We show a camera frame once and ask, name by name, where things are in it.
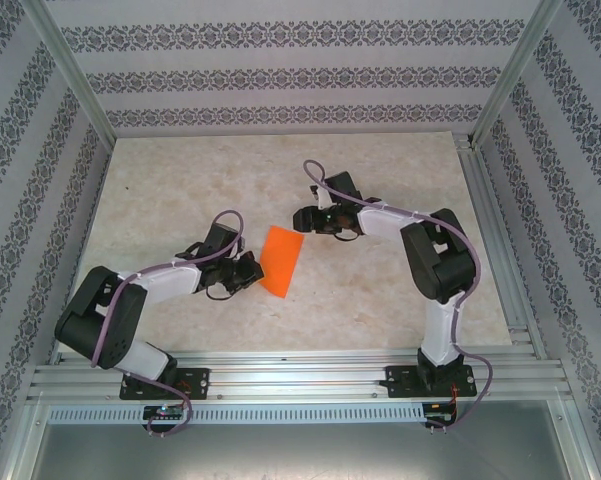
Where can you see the aluminium frame post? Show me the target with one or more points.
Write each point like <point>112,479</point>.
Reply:
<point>517,70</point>
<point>70,70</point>

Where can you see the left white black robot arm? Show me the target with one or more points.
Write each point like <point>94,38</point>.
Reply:
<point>115,325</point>

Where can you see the grey metal sheet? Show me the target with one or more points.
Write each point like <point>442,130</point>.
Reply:
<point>300,452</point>

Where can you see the aluminium side rail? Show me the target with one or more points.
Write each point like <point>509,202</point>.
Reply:
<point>500,200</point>

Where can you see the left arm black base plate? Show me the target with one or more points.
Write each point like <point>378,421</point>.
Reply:
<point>195,382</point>

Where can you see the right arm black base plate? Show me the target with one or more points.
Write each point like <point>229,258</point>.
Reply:
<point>402,382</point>

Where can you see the aluminium mounting rail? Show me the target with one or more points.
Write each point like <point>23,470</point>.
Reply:
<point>300,372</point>

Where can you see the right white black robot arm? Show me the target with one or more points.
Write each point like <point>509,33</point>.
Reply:
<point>440,260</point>

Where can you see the orange cloth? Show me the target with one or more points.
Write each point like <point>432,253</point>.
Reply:
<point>280,260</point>

